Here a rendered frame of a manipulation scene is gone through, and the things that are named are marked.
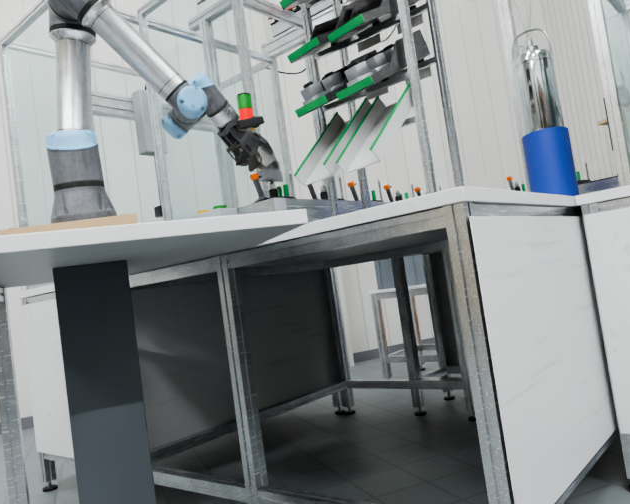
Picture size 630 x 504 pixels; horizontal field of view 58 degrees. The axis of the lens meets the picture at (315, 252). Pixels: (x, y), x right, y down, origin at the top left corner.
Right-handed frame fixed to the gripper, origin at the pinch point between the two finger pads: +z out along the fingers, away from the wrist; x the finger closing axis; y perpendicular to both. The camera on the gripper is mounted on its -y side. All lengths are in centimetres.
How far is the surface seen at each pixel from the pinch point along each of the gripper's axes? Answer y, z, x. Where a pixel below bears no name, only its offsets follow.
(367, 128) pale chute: -1.8, -0.3, 37.4
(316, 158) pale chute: 4.8, -0.1, 21.6
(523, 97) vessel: -63, 41, 57
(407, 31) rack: -18, -14, 53
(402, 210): 37, -1, 61
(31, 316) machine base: 43, 8, -127
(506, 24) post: -116, 37, 44
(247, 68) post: -38.7, -18.7, -17.7
